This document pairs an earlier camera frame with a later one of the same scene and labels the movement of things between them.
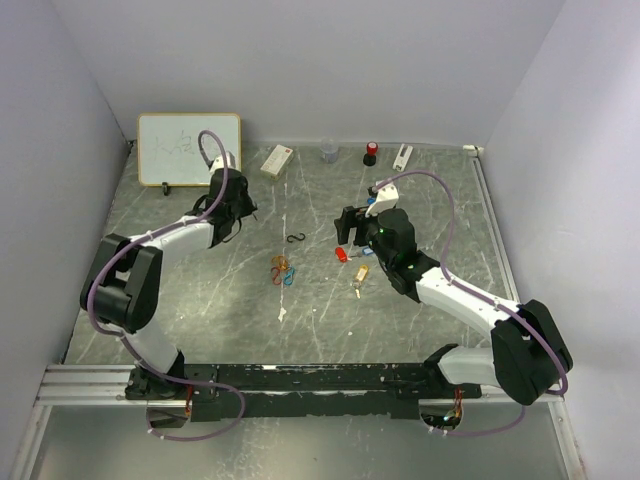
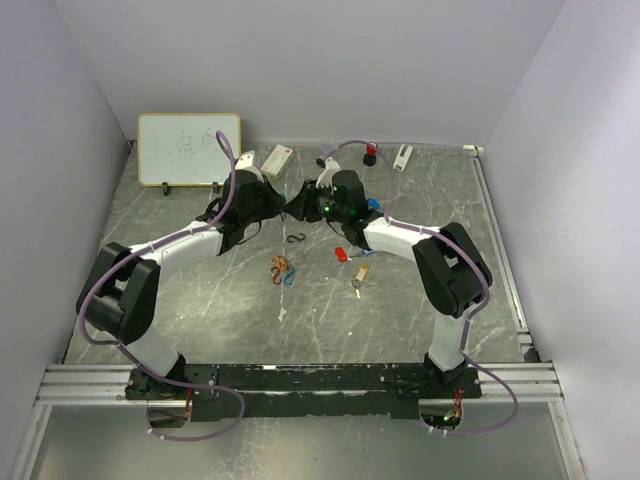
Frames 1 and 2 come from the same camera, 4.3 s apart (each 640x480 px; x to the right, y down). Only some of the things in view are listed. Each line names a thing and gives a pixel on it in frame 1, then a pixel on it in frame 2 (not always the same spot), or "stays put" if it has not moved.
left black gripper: x=248 y=207 to x=276 y=202
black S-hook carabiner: x=300 y=239 stays put
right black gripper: x=350 y=218 to x=302 y=206
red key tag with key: x=341 y=254 stays put
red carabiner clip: x=275 y=273 stays put
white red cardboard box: x=276 y=162 stays put
